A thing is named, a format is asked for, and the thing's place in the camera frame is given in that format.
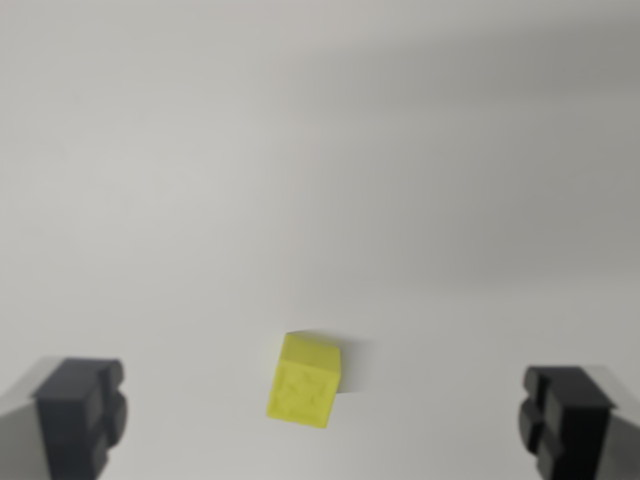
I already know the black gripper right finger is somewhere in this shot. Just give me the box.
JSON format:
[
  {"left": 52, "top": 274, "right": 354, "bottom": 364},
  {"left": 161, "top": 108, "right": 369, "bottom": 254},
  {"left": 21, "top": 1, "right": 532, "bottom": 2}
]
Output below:
[{"left": 516, "top": 363, "right": 640, "bottom": 480}]

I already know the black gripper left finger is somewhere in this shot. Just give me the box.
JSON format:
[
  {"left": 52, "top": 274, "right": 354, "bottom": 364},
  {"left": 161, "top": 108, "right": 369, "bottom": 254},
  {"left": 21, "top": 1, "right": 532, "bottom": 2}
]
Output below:
[{"left": 0, "top": 355, "right": 130, "bottom": 480}]

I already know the yellow cube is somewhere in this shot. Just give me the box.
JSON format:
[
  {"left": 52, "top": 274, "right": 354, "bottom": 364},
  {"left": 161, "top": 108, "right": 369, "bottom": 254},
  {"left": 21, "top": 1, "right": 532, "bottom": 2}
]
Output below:
[{"left": 265, "top": 331, "right": 344, "bottom": 431}]

